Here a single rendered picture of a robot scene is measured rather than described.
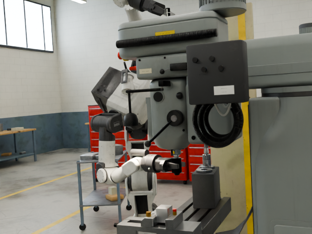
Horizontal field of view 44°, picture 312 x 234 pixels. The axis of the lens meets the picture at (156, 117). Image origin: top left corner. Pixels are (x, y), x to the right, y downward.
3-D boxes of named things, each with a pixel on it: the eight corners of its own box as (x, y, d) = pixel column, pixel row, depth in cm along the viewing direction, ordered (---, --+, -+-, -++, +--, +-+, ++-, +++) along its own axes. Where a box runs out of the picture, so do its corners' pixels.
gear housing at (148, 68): (135, 80, 173) (133, 57, 173) (157, 80, 195) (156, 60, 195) (208, 74, 160) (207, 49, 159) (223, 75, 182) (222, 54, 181)
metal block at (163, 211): (156, 222, 165) (155, 208, 164) (161, 217, 170) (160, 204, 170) (168, 223, 163) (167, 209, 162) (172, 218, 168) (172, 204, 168)
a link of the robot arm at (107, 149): (92, 181, 215) (92, 140, 214) (111, 178, 223) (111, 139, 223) (104, 184, 206) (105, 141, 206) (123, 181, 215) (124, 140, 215)
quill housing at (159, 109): (148, 151, 175) (144, 79, 173) (165, 144, 194) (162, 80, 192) (188, 151, 167) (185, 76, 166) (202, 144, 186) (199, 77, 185)
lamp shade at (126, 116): (123, 125, 190) (123, 113, 190) (138, 124, 190) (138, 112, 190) (122, 126, 183) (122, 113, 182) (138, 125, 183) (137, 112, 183)
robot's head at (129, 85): (123, 97, 215) (120, 88, 207) (124, 82, 220) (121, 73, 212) (135, 97, 214) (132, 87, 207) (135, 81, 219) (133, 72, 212)
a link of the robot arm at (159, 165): (162, 157, 178) (142, 155, 186) (163, 178, 179) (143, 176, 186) (178, 152, 188) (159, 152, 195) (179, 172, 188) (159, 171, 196)
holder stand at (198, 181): (192, 208, 210) (191, 171, 209) (200, 197, 231) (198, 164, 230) (215, 209, 207) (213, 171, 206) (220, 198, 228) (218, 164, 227)
